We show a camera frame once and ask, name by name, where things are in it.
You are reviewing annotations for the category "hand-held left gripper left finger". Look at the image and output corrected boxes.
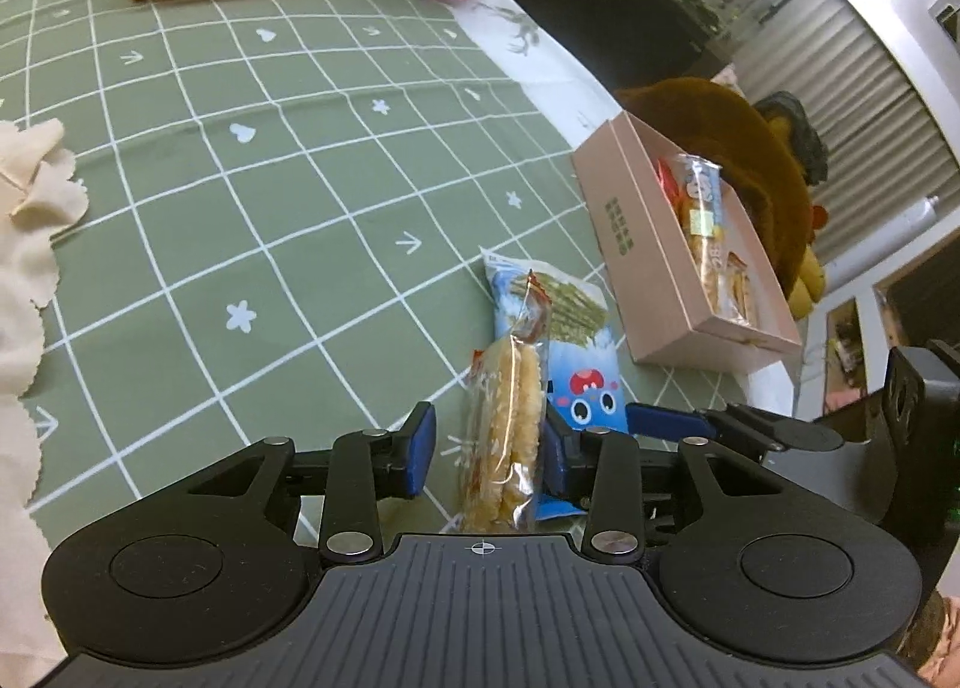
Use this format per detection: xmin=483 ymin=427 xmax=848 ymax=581
xmin=184 ymin=401 xmax=437 ymax=561

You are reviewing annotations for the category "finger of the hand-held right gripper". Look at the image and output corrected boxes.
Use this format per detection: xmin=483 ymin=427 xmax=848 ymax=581
xmin=626 ymin=401 xmax=848 ymax=455

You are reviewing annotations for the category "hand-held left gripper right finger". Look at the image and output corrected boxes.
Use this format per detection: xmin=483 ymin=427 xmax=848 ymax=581
xmin=544 ymin=409 xmax=788 ymax=565

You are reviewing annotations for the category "clear rice cracker packet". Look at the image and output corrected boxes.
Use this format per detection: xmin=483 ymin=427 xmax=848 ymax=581
xmin=454 ymin=269 xmax=554 ymax=533

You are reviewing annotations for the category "blue cartoon snack packet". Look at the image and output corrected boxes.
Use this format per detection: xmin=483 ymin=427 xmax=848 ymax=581
xmin=480 ymin=249 xmax=631 ymax=520

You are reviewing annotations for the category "pink cardboard box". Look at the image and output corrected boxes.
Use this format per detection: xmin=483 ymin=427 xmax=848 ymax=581
xmin=570 ymin=112 xmax=802 ymax=368

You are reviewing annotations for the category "long bread packet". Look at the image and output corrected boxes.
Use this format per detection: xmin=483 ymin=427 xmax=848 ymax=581
xmin=671 ymin=154 xmax=728 ymax=306

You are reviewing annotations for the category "white shelf cabinet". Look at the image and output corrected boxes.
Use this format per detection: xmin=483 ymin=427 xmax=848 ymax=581
xmin=799 ymin=283 xmax=893 ymax=419

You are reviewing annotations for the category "brown plush toy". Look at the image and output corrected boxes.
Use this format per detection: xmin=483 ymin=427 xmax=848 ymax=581
xmin=613 ymin=76 xmax=815 ymax=291

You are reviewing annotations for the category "green checked tablecloth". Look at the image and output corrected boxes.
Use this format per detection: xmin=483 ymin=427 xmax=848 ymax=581
xmin=0 ymin=0 xmax=623 ymax=569

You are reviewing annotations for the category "grey curtain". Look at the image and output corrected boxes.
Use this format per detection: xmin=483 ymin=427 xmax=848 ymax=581
xmin=742 ymin=0 xmax=960 ymax=261

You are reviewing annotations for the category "white leaf print cloth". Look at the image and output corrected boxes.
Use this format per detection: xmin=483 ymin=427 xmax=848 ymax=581
xmin=450 ymin=0 xmax=623 ymax=149

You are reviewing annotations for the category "cream scalloped cloth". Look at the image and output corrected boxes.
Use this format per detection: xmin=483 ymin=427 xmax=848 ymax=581
xmin=0 ymin=119 xmax=87 ymax=666

